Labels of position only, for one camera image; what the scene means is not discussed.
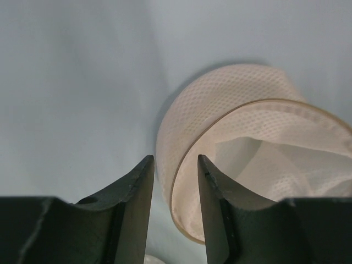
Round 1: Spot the beige mesh laundry bag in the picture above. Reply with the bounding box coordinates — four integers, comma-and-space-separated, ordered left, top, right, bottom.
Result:
156, 64, 351, 247

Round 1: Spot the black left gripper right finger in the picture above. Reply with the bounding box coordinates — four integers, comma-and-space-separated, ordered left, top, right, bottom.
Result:
197, 155, 351, 263

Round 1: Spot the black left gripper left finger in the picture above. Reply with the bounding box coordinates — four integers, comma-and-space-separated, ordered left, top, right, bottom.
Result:
1, 155, 155, 263

